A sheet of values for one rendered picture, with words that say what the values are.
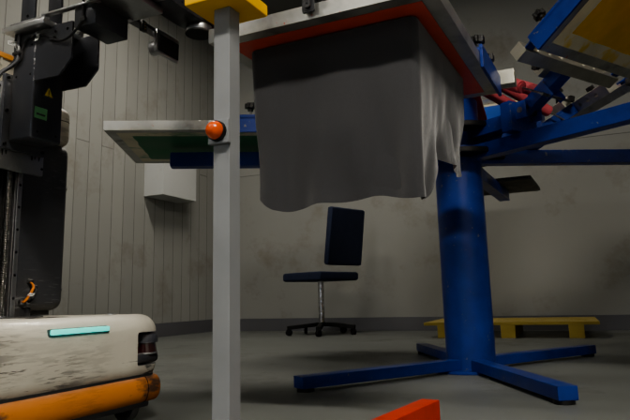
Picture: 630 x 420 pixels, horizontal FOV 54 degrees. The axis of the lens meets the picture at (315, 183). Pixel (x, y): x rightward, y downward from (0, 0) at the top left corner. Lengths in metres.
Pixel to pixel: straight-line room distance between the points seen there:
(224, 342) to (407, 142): 0.59
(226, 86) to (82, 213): 3.93
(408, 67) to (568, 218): 4.24
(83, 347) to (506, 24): 5.11
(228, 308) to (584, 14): 1.54
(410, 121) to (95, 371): 0.95
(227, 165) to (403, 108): 0.43
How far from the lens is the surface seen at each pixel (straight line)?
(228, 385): 1.25
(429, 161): 1.50
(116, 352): 1.69
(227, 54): 1.34
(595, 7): 2.27
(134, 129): 2.45
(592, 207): 5.60
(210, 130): 1.26
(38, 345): 1.51
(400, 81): 1.45
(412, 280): 5.76
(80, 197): 5.16
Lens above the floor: 0.31
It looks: 10 degrees up
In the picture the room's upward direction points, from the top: 1 degrees counter-clockwise
